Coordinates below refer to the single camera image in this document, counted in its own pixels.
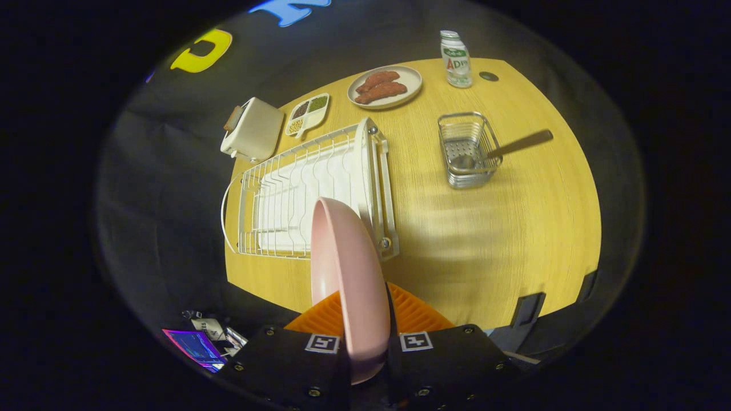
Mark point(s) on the white printed packet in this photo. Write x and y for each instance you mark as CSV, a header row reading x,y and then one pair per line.
x,y
209,329

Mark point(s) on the white green drink bottle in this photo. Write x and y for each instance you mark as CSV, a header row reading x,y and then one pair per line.
x,y
457,63

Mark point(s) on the pink plate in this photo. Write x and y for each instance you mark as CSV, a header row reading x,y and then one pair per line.
x,y
354,285

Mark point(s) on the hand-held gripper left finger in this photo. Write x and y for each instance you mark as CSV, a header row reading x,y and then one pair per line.
x,y
285,365

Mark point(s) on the white toaster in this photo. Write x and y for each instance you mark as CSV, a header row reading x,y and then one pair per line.
x,y
257,131

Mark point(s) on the glowing blue screen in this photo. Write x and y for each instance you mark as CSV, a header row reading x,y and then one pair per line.
x,y
194,345

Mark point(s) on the brown bread slice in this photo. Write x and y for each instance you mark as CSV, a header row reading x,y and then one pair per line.
x,y
233,118

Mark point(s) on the beige round plate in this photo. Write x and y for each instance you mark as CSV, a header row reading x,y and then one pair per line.
x,y
411,80

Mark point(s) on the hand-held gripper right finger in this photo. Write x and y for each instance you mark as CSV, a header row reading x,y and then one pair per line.
x,y
445,365

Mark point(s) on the brown sausage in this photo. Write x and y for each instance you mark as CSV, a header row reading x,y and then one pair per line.
x,y
377,80
382,91

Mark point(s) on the divided white seed dish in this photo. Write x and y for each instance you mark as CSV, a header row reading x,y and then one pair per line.
x,y
305,123

